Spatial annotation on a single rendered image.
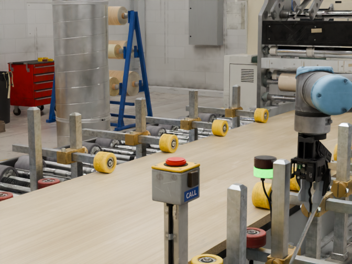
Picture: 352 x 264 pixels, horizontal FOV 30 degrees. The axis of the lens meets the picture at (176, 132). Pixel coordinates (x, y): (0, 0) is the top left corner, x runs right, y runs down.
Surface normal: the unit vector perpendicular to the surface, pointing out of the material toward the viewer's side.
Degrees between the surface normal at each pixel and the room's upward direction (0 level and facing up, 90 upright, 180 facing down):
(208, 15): 90
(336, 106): 90
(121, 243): 0
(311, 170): 90
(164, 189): 90
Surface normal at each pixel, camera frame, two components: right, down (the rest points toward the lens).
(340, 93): 0.00, 0.18
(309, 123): -0.33, 0.16
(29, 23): 0.83, 0.10
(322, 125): 0.38, 0.16
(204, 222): 0.00, -0.98
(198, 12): -0.55, 0.15
